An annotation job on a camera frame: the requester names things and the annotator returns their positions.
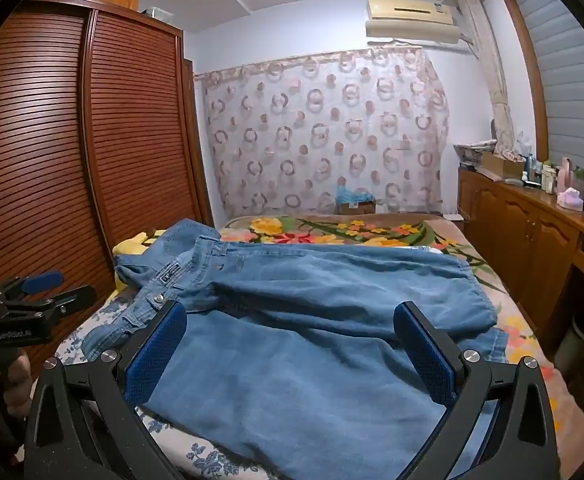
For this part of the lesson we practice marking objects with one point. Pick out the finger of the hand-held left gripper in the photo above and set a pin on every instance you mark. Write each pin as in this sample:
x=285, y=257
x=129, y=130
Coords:
x=72, y=297
x=42, y=280

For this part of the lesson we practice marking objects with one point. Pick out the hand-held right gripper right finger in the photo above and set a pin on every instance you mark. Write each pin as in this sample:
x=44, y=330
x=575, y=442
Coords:
x=429, y=360

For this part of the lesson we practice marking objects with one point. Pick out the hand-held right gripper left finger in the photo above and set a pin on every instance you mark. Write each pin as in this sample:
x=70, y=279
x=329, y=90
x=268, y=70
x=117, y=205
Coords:
x=157, y=355

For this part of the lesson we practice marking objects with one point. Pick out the blue denim pants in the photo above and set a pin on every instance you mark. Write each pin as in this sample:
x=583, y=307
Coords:
x=297, y=335

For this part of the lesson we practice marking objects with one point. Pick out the person's left hand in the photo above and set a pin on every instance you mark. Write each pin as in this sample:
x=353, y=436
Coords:
x=19, y=380

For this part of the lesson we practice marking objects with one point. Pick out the yellow plush toy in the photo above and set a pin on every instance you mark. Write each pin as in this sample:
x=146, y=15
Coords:
x=127, y=247

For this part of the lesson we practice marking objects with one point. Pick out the white blue floral sheet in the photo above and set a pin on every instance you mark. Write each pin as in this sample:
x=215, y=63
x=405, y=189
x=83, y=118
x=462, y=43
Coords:
x=202, y=460

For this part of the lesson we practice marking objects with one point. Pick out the colourful flower blanket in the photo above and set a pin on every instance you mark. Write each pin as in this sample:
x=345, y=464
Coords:
x=371, y=232

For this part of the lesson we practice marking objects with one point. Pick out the wooden louvered wardrobe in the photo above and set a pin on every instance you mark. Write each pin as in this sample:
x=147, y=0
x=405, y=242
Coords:
x=37, y=135

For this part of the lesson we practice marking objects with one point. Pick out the small white box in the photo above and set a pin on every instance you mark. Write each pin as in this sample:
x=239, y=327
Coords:
x=453, y=216

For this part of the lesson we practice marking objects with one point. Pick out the grey trash bin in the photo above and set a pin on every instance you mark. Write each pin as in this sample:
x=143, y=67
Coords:
x=574, y=342

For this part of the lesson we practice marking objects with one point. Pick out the wooden sideboard cabinet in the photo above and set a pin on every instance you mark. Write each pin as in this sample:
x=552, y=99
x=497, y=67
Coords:
x=521, y=230

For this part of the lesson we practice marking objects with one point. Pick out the open cardboard box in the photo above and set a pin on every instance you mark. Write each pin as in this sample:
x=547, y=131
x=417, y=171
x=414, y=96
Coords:
x=499, y=167

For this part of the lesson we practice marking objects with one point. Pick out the pink tissue box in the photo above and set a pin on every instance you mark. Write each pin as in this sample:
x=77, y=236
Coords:
x=570, y=200

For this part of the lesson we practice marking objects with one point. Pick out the white bottle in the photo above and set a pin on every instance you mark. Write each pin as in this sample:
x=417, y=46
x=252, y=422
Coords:
x=549, y=180

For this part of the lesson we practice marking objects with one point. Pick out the pink bottle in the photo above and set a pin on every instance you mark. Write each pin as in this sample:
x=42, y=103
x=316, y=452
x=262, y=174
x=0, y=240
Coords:
x=567, y=175

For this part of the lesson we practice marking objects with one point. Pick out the circle-patterned sheer curtain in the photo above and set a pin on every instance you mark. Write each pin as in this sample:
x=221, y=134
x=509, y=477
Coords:
x=322, y=130

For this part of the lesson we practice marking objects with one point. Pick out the clear storage box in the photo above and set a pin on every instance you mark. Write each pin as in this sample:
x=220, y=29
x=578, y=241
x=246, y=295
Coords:
x=157, y=12

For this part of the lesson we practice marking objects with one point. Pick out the beige tied curtain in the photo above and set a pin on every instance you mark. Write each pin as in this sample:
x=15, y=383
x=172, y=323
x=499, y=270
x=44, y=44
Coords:
x=491, y=60

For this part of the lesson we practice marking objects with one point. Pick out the grey window blind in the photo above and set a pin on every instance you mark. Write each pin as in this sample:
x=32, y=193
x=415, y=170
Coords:
x=571, y=85

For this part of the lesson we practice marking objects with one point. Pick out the beige wall air conditioner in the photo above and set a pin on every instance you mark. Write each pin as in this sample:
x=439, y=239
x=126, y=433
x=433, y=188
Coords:
x=411, y=17

